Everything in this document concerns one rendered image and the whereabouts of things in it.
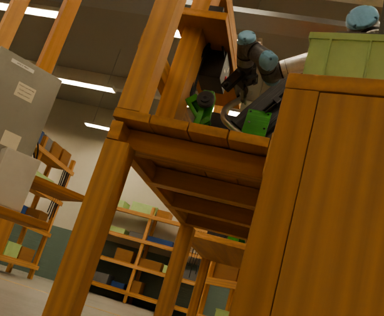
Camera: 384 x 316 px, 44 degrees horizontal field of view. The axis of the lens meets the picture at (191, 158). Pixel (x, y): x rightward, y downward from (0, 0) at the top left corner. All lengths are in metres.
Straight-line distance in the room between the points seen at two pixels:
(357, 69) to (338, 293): 0.50
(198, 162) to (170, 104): 0.52
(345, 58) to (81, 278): 1.01
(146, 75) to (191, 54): 0.51
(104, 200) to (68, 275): 0.26
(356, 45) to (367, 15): 0.80
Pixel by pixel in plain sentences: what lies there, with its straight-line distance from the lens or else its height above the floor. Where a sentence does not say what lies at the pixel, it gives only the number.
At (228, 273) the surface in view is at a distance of 6.03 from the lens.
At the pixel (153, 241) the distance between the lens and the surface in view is 10.95.
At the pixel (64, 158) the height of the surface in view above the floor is 2.12.
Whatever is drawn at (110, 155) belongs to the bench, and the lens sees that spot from 1.64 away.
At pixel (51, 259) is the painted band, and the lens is 12.30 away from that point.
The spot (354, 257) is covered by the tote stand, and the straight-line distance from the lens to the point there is 0.84.
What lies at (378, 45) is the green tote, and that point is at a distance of 1.13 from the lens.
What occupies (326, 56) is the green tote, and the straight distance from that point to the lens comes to 1.12.
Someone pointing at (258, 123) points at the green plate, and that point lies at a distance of 2.29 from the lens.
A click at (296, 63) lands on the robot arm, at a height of 1.35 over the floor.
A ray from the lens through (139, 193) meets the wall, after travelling 11.89.
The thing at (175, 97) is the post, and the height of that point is 1.13.
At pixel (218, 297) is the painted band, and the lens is 11.10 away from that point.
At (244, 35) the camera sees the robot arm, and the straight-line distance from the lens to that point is 2.00.
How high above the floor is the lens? 0.30
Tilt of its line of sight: 17 degrees up
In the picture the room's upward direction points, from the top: 17 degrees clockwise
